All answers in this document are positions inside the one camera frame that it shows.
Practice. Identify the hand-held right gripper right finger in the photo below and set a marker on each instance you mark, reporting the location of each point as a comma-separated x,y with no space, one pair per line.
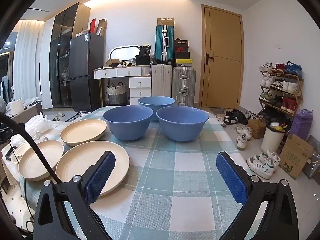
231,177

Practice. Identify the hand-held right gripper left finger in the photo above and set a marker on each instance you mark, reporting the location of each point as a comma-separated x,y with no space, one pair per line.
100,177

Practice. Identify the cream plate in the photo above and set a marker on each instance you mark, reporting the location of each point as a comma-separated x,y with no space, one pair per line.
28,163
82,131
75,165

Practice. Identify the light blue bowl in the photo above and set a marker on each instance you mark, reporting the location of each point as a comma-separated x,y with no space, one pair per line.
156,105

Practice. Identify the small cream dish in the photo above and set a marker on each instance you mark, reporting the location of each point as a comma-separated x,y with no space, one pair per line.
20,150

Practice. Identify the clear plastic packaging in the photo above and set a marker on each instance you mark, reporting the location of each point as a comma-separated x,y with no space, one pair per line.
37,127

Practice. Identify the plain white sneaker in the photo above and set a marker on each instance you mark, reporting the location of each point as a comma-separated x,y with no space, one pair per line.
243,130
241,142

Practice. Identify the hanging clothes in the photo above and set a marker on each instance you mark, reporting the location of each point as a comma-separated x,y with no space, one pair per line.
5,87

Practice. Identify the small brown cardboard box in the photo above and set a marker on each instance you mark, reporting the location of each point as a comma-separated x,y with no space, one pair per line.
256,128

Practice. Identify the white trash bin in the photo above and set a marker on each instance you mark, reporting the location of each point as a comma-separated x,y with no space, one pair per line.
271,140

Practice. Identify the checked tablecloth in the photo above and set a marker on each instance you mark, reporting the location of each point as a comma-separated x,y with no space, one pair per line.
175,175

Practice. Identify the black white sneaker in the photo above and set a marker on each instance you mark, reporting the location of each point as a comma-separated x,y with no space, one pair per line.
228,118
240,116

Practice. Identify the white black-striped sneaker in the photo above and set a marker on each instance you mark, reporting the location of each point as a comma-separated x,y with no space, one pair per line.
220,119

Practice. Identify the printed cardboard box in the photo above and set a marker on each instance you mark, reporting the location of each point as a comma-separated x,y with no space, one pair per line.
295,157

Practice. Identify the grey door mat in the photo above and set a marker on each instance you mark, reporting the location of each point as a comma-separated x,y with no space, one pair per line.
217,110

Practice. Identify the white curtain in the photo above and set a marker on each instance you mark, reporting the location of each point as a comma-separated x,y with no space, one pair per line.
25,62

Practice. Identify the grey patterned bag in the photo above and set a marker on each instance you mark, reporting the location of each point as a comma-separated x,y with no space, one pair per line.
311,155

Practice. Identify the woven laundry basket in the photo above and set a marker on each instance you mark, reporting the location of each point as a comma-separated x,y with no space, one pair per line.
116,95

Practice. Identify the purple bag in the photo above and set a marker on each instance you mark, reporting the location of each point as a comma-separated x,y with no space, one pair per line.
300,125

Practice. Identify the group of assorted shoes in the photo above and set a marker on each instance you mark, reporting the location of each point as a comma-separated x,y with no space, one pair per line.
290,105

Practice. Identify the white dressing table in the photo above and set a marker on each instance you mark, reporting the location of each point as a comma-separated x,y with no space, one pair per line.
140,90

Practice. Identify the black refrigerator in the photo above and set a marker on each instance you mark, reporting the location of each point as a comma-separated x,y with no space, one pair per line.
85,67

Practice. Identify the silver suitcase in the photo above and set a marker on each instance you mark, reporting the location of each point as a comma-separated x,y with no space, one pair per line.
183,85

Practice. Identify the dark glass cabinet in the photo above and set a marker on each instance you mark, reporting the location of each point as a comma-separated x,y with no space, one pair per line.
60,42

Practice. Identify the white suitcase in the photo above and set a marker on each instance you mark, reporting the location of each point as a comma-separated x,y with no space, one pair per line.
161,82

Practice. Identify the bamboo shoe rack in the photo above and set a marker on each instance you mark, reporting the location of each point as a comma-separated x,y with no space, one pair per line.
281,74

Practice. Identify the flat cardboard box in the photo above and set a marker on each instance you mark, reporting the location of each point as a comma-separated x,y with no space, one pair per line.
112,62

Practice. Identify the wooden door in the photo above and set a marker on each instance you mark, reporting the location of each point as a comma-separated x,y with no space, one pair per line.
225,55

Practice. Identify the black bag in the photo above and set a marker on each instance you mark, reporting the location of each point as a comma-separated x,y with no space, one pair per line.
142,60

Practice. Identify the oval mirror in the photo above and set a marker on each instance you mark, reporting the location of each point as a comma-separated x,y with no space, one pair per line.
122,53

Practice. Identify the black box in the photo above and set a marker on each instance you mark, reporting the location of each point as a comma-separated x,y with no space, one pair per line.
145,50

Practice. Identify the red bag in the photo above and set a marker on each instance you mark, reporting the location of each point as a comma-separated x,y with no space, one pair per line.
92,26

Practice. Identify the tall cardboard box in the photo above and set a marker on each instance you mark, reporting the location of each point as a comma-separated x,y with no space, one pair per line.
102,27

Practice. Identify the teal suitcase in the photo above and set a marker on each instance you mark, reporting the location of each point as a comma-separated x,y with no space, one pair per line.
160,42

